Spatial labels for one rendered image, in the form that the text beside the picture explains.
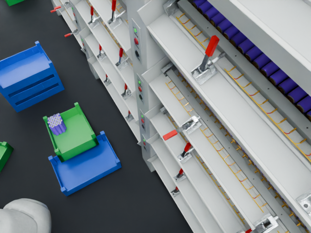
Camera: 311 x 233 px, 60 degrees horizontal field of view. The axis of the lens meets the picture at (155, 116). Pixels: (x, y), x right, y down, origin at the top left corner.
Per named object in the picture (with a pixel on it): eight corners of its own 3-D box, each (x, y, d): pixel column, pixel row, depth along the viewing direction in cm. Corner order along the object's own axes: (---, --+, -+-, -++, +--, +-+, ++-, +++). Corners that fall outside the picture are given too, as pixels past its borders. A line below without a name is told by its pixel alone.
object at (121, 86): (143, 129, 117) (130, 119, 105) (88, 43, 144) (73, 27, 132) (180, 101, 116) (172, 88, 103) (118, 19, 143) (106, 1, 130)
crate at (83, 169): (66, 196, 131) (61, 192, 124) (52, 162, 140) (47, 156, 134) (121, 167, 139) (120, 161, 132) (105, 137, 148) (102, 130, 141)
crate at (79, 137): (48, 127, 151) (42, 117, 146) (82, 112, 157) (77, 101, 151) (61, 162, 131) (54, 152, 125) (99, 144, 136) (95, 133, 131)
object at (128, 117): (144, 148, 134) (133, 141, 122) (96, 68, 161) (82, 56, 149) (177, 124, 132) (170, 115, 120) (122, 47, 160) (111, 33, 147)
